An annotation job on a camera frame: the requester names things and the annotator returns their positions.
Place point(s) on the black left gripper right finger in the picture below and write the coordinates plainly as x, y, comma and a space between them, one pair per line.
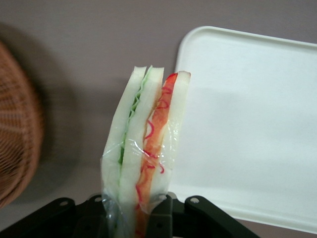
198, 218

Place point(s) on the round brown woven basket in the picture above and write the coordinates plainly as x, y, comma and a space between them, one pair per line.
17, 129

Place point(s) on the plastic-wrapped triangle sandwich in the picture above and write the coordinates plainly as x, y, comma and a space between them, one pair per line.
138, 138

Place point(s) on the white rectangular plastic tray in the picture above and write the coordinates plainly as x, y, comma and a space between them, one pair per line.
247, 124

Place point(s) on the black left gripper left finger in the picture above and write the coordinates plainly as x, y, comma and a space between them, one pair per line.
49, 218

